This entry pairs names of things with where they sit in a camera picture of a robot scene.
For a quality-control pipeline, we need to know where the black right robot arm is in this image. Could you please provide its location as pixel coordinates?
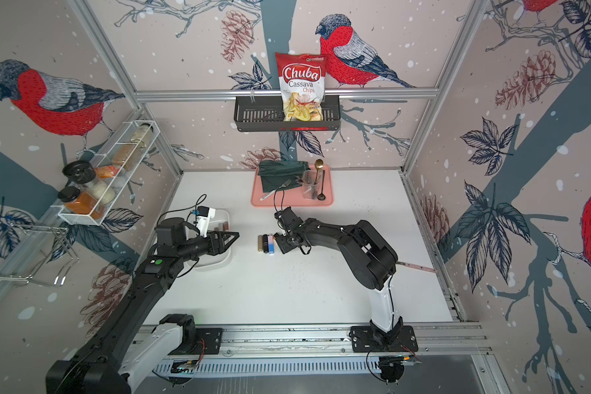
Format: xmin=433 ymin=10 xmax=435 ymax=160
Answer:
xmin=274 ymin=207 xmax=403 ymax=348

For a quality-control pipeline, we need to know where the aluminium front rail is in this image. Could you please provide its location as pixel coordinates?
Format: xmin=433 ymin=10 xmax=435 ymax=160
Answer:
xmin=165 ymin=322 xmax=493 ymax=359

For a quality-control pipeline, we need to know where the gold long spoon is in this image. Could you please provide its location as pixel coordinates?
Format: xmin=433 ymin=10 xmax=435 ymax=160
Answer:
xmin=315 ymin=159 xmax=326 ymax=201

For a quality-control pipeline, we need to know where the white handled fork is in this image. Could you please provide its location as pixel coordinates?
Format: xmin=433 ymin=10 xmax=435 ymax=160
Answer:
xmin=259 ymin=180 xmax=292 ymax=201

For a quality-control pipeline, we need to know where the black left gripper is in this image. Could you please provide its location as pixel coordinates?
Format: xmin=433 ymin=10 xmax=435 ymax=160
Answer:
xmin=176 ymin=228 xmax=239 ymax=263

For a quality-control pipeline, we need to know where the orange spice jar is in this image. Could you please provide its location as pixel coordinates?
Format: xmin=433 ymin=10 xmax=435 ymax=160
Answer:
xmin=57 ymin=186 xmax=104 ymax=220

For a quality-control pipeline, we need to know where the Chuba cassava chips bag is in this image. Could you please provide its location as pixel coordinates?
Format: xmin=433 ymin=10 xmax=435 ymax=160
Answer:
xmin=276 ymin=54 xmax=326 ymax=121

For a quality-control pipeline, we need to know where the pink silicone mat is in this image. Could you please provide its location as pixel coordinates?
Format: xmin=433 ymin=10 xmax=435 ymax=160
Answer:
xmin=251 ymin=165 xmax=334 ymax=208

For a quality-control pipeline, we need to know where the pink handled fork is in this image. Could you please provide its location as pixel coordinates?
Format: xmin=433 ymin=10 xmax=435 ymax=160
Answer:
xmin=397 ymin=261 xmax=437 ymax=274

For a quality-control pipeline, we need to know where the clear ribbed glass cup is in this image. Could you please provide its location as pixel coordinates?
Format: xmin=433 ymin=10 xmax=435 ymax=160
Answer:
xmin=301 ymin=170 xmax=316 ymax=200

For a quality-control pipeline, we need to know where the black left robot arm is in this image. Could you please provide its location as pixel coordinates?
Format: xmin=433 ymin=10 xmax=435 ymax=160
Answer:
xmin=45 ymin=218 xmax=240 ymax=393

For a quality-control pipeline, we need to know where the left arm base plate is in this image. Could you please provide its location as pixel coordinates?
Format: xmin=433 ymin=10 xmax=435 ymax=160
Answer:
xmin=173 ymin=328 xmax=224 ymax=356

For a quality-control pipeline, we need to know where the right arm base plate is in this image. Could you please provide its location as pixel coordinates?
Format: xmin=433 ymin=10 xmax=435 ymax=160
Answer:
xmin=349 ymin=325 xmax=419 ymax=354

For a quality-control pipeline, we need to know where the black lid spice jar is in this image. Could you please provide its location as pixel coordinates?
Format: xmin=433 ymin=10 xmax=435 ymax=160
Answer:
xmin=62 ymin=160 xmax=117 ymax=205

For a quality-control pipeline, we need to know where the white wire spice rack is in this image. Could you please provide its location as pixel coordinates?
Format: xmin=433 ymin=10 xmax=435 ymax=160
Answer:
xmin=58 ymin=120 xmax=160 ymax=226

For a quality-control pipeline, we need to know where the black wall basket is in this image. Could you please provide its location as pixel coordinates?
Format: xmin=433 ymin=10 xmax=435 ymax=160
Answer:
xmin=234 ymin=95 xmax=341 ymax=132

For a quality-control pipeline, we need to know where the white storage box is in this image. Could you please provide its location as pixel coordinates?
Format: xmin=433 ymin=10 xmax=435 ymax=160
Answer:
xmin=192 ymin=208 xmax=231 ymax=272

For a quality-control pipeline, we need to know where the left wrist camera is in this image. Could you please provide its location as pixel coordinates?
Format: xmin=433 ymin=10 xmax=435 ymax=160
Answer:
xmin=194 ymin=206 xmax=216 ymax=237

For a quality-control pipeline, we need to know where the dark green cloth napkin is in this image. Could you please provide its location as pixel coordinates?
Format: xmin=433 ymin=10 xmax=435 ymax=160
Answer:
xmin=258 ymin=160 xmax=310 ymax=193

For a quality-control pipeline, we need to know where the metal wire hook rack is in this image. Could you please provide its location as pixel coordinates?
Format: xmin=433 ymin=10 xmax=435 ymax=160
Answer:
xmin=0 ymin=224 xmax=80 ymax=287

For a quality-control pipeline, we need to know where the pink blue lipstick tube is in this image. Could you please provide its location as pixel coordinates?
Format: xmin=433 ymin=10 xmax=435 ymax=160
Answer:
xmin=268 ymin=235 xmax=275 ymax=254

